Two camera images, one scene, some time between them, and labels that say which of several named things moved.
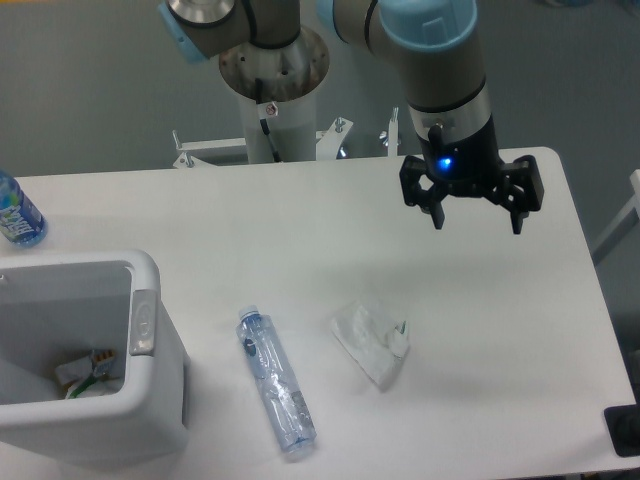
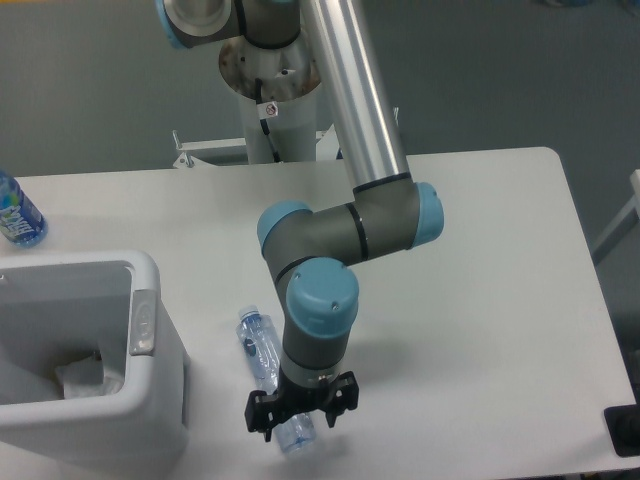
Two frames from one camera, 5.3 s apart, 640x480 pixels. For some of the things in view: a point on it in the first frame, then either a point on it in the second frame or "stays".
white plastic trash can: [59, 308] stays
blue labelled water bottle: [21, 223] stays
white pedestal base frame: [330, 142] stays
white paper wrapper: [372, 338] to [85, 378]
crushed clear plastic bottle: [278, 380] stays
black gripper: [469, 168] to [292, 401]
